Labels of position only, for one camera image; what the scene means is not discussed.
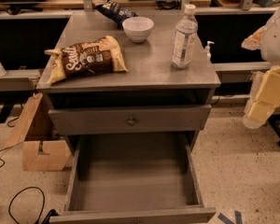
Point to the brown yellow chip bag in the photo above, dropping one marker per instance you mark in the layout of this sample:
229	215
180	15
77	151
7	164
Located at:
100	56

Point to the small pump dispenser bottle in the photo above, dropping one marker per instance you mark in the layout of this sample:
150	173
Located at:
208	49

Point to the wooden board stand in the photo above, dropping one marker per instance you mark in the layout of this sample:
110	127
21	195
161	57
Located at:
42	147

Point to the open middle grey drawer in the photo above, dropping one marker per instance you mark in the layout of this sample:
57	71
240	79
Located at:
133	178

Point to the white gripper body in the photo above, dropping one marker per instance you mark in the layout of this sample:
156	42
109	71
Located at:
277	41

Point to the upper grey drawer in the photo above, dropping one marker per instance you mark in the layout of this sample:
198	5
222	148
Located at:
133	119

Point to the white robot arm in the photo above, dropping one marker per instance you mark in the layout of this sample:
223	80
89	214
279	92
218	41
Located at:
267	40

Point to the clear plastic water bottle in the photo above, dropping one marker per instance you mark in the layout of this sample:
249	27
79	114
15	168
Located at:
185	35

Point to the dark blue chip bag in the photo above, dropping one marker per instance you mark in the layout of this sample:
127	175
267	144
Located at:
115	11

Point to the white bowl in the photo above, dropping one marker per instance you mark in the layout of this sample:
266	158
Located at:
138	28

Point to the grey drawer cabinet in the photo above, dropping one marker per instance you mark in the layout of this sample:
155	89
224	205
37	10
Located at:
150	80

